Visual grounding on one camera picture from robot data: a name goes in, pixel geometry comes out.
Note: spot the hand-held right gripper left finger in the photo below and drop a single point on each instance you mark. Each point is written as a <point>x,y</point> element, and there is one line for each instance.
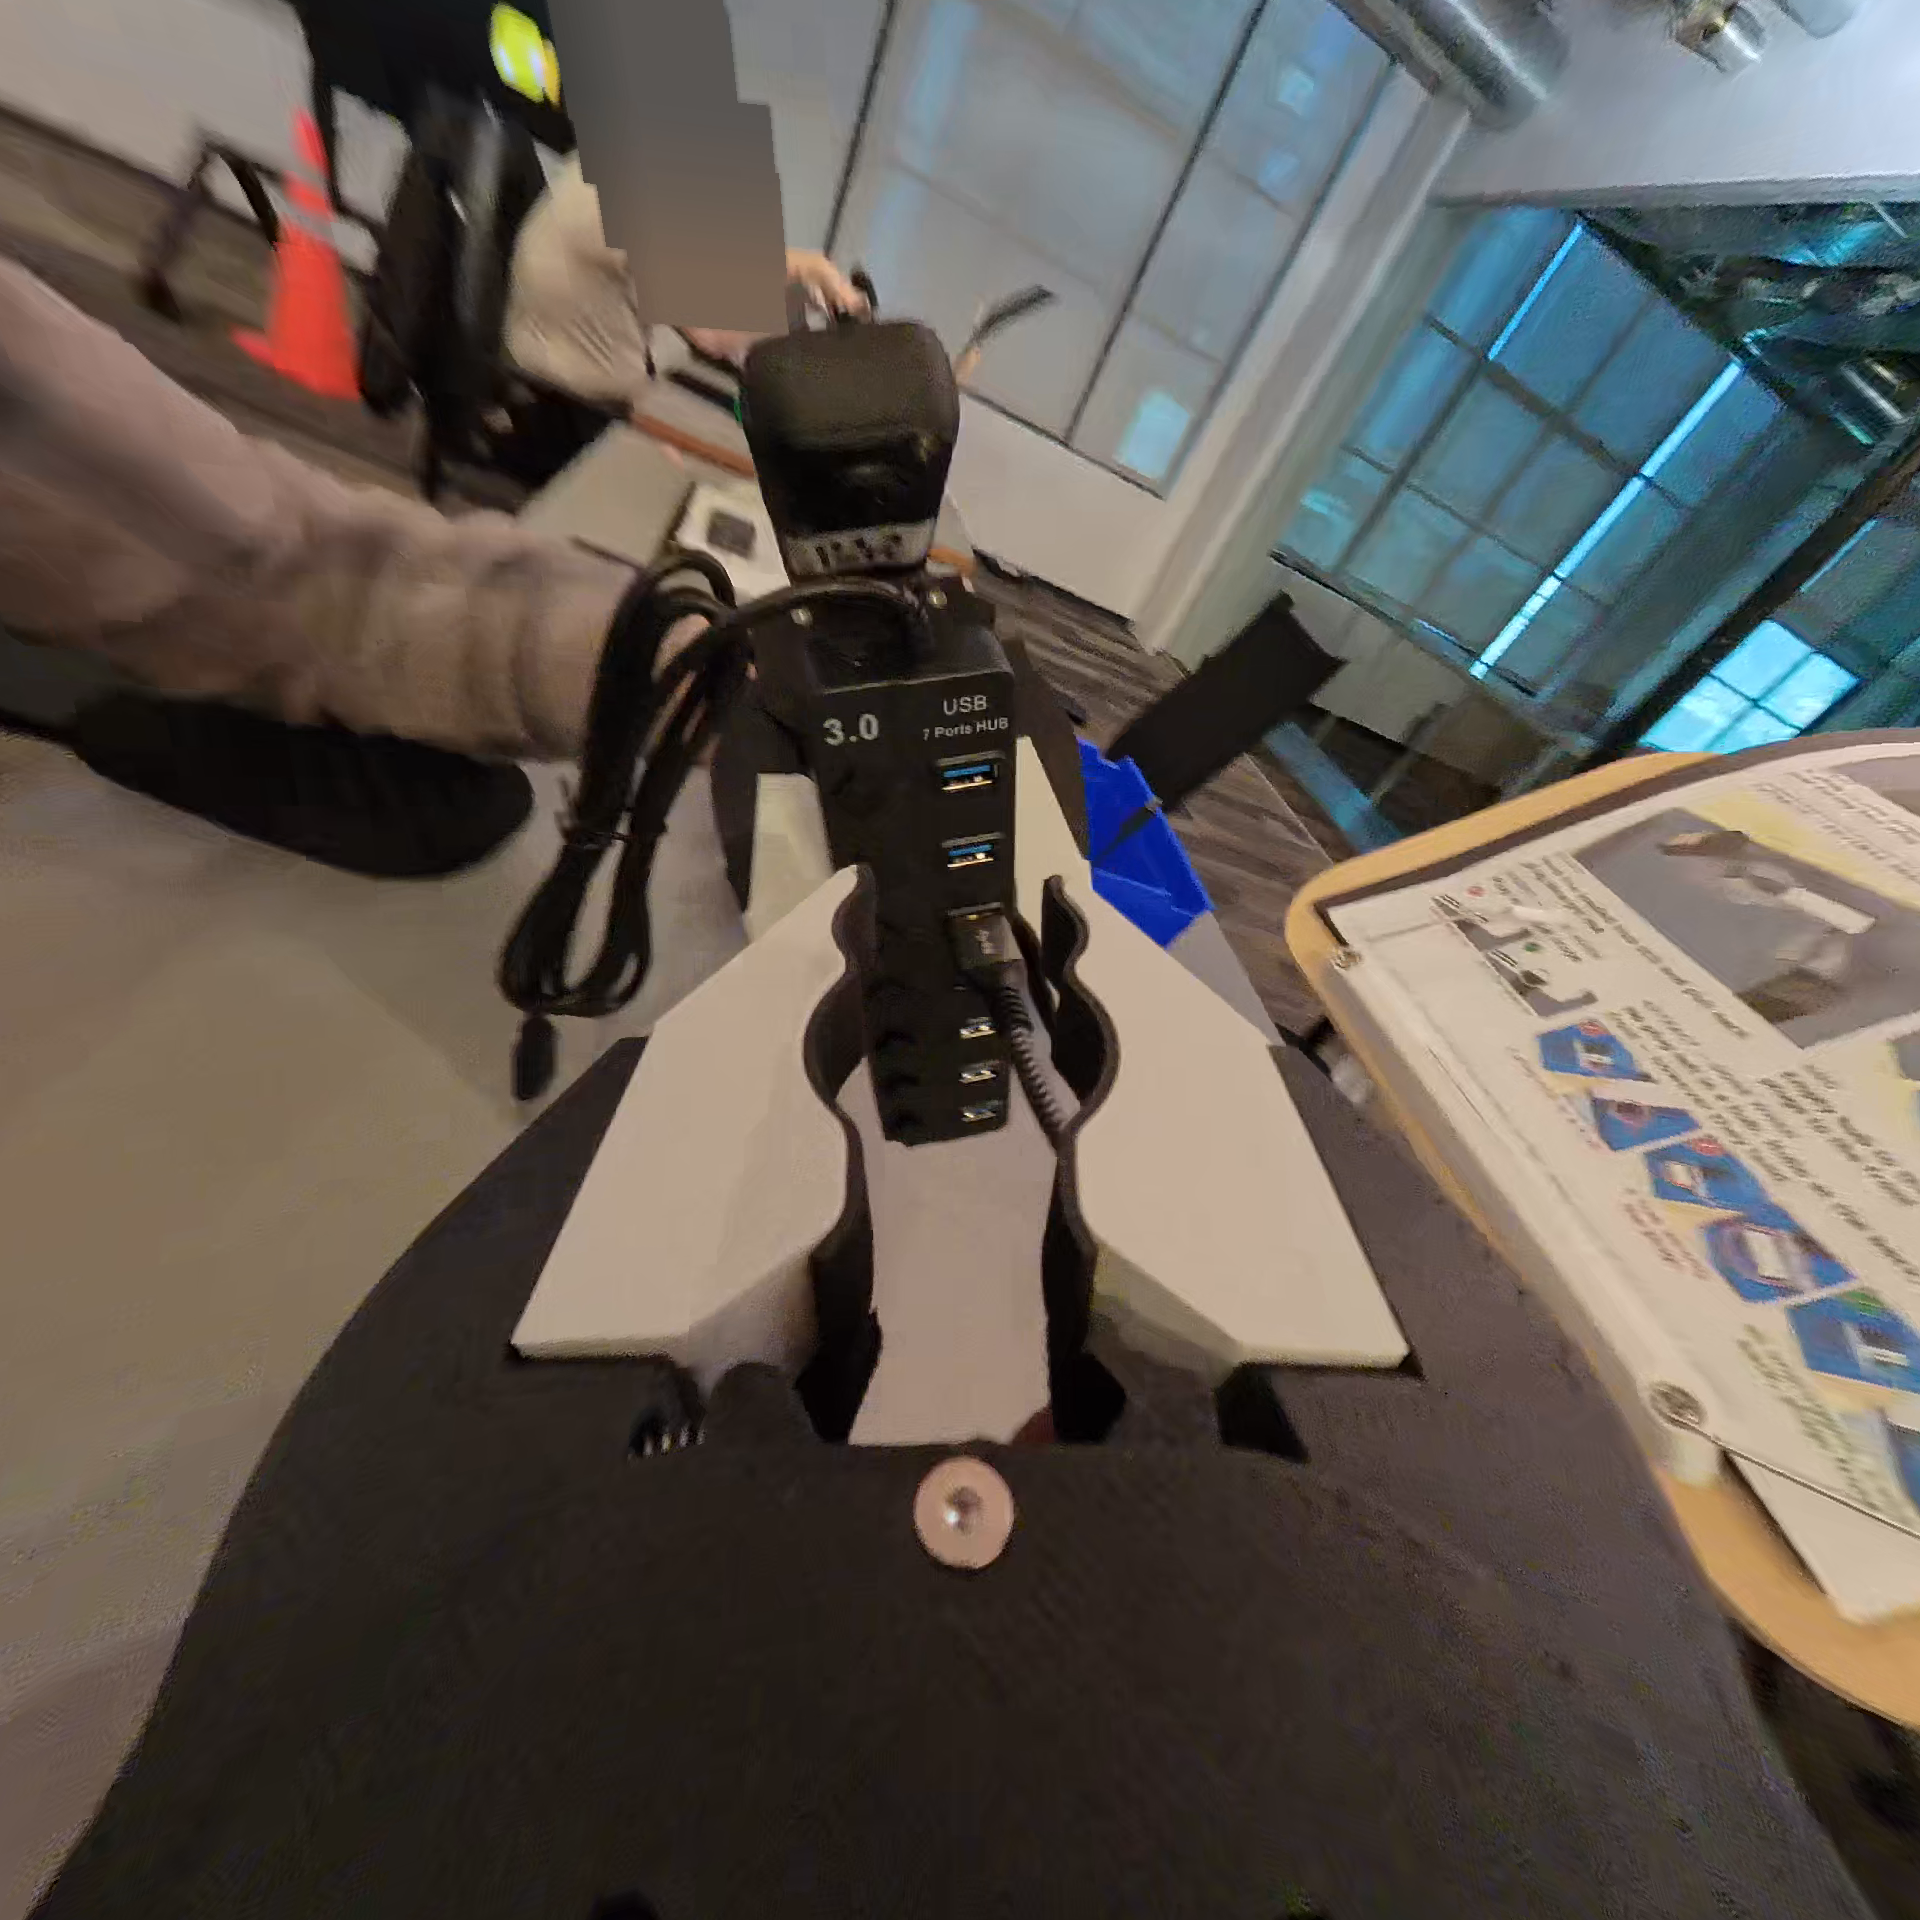
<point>674,1200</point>

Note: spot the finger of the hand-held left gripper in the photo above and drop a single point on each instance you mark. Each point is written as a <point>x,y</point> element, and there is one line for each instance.
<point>767,841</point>

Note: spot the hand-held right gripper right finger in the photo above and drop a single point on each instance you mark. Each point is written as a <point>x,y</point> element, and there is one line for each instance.
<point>1231,1200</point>

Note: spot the black multi-port hub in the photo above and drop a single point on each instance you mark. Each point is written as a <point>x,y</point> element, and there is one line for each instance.
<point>902,902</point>

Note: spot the blue plastic bin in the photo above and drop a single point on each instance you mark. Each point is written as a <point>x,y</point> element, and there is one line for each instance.
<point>1151,856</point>

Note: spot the black rounded pad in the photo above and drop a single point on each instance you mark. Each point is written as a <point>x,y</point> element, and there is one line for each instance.
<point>333,806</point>

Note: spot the orange traffic cone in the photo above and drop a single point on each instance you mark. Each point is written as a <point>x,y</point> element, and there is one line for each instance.
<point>306,300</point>

